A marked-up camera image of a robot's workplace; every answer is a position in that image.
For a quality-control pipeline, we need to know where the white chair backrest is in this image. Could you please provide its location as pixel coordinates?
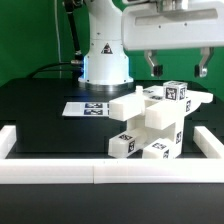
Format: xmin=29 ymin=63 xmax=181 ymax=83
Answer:
xmin=109 ymin=86 xmax=213 ymax=130

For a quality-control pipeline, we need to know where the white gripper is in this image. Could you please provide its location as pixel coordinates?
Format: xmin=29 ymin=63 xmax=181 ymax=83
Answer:
xmin=121 ymin=0 xmax=224 ymax=78

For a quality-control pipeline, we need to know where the black cable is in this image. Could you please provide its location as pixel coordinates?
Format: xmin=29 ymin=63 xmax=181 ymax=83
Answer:
xmin=26 ymin=0 xmax=84 ymax=80

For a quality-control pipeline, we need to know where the white base tag plate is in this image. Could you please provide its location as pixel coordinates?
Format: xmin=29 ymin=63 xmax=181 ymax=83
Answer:
xmin=62 ymin=102 xmax=109 ymax=117

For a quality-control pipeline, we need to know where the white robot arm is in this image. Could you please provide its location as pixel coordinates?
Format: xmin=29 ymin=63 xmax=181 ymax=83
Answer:
xmin=79 ymin=0 xmax=224 ymax=89

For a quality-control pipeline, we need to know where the white tagged cube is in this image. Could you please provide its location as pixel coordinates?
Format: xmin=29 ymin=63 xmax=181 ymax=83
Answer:
xmin=163 ymin=81 xmax=188 ymax=102

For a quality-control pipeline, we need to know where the white U-shaped frame wall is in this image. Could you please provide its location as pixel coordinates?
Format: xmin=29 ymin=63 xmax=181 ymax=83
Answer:
xmin=0 ymin=125 xmax=224 ymax=184

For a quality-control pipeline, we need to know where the white cable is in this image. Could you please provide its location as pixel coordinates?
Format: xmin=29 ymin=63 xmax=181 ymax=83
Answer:
xmin=53 ymin=0 xmax=63 ymax=79

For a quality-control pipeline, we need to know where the white chair seat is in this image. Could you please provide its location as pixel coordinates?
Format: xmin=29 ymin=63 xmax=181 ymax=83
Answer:
xmin=127 ymin=112 xmax=184 ymax=157

